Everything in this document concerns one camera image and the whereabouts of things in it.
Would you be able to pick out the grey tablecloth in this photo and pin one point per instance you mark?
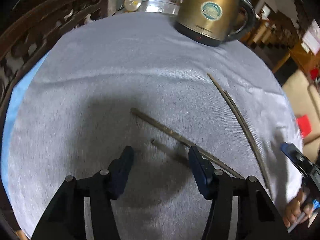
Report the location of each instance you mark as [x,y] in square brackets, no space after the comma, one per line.
[70,115]

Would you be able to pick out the dark chopstick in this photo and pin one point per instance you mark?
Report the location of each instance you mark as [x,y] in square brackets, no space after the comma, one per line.
[182,159]
[249,137]
[156,124]
[217,86]

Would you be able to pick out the beige sofa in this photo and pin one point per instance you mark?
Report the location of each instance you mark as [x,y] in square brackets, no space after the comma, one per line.
[304,99]

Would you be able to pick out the dark carved wooden chair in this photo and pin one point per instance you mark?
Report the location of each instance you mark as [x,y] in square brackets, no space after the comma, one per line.
[35,27]

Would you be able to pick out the gold electric kettle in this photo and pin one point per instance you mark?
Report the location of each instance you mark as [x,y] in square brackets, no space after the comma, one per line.
[212,22]

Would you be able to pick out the white round fan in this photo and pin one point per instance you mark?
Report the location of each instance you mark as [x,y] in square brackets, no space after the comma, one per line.
[132,5]

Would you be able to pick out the person right hand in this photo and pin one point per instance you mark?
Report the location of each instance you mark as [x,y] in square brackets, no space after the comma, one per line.
[295,207]

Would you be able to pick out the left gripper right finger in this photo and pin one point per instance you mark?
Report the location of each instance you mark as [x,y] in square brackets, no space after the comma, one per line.
[258,217]

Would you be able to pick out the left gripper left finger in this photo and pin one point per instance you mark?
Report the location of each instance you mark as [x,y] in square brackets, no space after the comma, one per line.
[64,217]

